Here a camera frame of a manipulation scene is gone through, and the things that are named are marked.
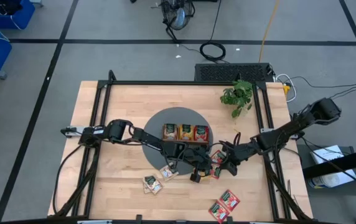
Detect thin black floor cable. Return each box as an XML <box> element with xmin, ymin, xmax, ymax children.
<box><xmin>289</xmin><ymin>76</ymin><xmax>356</xmax><ymax>105</ymax></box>

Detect red strawberry tea bag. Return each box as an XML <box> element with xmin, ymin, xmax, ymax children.
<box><xmin>210</xmin><ymin>149</ymin><xmax>226</xmax><ymax>166</ymax></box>
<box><xmin>208</xmin><ymin>201</ymin><xmax>230</xmax><ymax>224</ymax></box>
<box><xmin>218</xmin><ymin>189</ymin><xmax>241</xmax><ymax>210</ymax></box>
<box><xmin>210</xmin><ymin>166</ymin><xmax>223</xmax><ymax>180</ymax></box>
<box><xmin>194</xmin><ymin>124</ymin><xmax>210</xmax><ymax>143</ymax></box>

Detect coiled black cable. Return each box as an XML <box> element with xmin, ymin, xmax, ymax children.
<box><xmin>199</xmin><ymin>0</ymin><xmax>227</xmax><ymax>62</ymax></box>

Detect white paper sheets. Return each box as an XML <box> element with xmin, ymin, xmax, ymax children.
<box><xmin>310</xmin><ymin>144</ymin><xmax>356</xmax><ymax>189</ymax></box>

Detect black aluminium table frame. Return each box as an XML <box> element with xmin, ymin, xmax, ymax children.
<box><xmin>72</xmin><ymin>70</ymin><xmax>293</xmax><ymax>220</ymax></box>

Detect white looped cable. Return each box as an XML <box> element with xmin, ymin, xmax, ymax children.
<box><xmin>275</xmin><ymin>73</ymin><xmax>298</xmax><ymax>103</ymax></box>

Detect yellow extension cable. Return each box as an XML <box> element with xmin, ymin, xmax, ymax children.
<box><xmin>258</xmin><ymin>0</ymin><xmax>282</xmax><ymax>63</ymax></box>

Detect black equipment bundle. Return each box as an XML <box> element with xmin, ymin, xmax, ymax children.
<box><xmin>0</xmin><ymin>0</ymin><xmax>23</xmax><ymax>16</ymax></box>

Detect wooden three-compartment tray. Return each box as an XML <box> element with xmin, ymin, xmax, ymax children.
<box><xmin>161</xmin><ymin>123</ymin><xmax>210</xmax><ymax>144</ymax></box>

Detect black metal bar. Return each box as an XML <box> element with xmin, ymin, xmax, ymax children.
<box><xmin>302</xmin><ymin>145</ymin><xmax>356</xmax><ymax>180</ymax></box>

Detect black floor fan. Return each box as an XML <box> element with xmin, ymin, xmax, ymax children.
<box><xmin>160</xmin><ymin>0</ymin><xmax>196</xmax><ymax>31</ymax></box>

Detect black perforated computer case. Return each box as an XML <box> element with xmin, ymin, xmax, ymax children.
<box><xmin>194</xmin><ymin>63</ymin><xmax>275</xmax><ymax>83</ymax></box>

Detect black cable bundle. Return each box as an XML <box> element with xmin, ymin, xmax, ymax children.
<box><xmin>263</xmin><ymin>149</ymin><xmax>312</xmax><ymax>222</ymax></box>
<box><xmin>52</xmin><ymin>144</ymin><xmax>101</xmax><ymax>218</ymax></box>

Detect potted green plant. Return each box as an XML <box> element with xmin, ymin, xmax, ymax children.
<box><xmin>220</xmin><ymin>79</ymin><xmax>254</xmax><ymax>119</ymax></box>

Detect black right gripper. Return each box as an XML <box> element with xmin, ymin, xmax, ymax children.
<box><xmin>217</xmin><ymin>132</ymin><xmax>248</xmax><ymax>177</ymax></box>

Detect round grey woven placemat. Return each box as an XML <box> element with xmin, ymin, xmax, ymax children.
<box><xmin>142</xmin><ymin>107</ymin><xmax>213</xmax><ymax>176</ymax></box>

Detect orange peach tea bag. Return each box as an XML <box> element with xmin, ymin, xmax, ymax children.
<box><xmin>178</xmin><ymin>124</ymin><xmax>195</xmax><ymax>141</ymax></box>

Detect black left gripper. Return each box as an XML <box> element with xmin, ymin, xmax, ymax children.
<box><xmin>174</xmin><ymin>144</ymin><xmax>218</xmax><ymax>184</ymax></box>

